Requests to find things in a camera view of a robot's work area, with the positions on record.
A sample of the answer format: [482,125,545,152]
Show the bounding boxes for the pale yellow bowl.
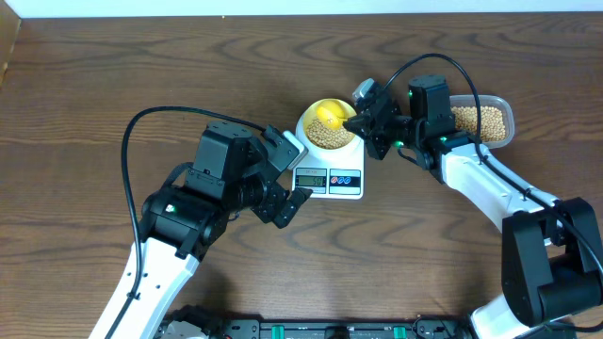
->
[301,99,356,136]

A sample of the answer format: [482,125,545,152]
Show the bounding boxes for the yellow measuring scoop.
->
[316,99,349,130]

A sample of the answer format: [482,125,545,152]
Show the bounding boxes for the soybeans in bowl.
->
[306,118,354,150]

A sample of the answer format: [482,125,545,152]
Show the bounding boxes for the soybeans in container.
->
[451,106,506,142]

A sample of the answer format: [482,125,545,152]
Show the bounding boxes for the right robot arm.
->
[343,75,602,338]

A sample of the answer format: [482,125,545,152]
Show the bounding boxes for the white digital kitchen scale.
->
[292,115,365,200]

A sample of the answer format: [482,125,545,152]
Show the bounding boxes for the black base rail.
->
[155,305,477,339]

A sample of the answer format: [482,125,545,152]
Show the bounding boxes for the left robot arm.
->
[90,121,311,338]

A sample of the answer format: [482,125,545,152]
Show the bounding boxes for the clear plastic container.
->
[450,95,515,149]

